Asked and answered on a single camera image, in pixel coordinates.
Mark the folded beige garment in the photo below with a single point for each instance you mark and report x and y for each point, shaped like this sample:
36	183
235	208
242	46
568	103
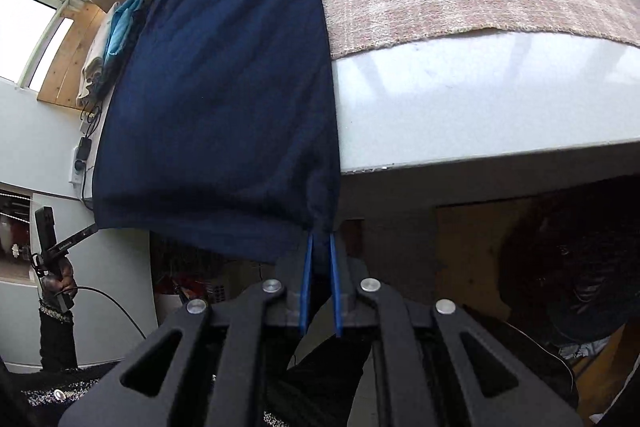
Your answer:
92	62

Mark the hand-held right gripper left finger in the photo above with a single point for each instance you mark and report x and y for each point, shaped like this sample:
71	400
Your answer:
306	282

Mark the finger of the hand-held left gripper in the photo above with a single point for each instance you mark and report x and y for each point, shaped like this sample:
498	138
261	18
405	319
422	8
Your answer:
75	241

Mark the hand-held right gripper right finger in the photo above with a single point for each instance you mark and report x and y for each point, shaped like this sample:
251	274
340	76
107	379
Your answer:
336	287

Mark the folded light blue garment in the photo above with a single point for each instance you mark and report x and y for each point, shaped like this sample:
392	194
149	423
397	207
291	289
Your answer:
122	27

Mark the person's black tweed jacket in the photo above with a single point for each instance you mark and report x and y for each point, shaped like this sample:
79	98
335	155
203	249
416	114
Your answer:
55	387

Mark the pine plank panel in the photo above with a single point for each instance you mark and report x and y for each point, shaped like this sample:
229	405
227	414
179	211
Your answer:
65	72

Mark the person's left hand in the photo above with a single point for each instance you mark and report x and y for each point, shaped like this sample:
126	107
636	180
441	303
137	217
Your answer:
62	279

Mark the navy blue hooded sweatshirt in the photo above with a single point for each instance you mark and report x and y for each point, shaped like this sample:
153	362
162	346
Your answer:
215	82

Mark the dark cloth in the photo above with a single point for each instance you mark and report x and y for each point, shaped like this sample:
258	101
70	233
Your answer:
575	267

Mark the black power adapter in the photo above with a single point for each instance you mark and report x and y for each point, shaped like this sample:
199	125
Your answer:
83	148

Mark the person's left forearm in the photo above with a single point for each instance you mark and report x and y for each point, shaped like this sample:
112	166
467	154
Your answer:
57	337

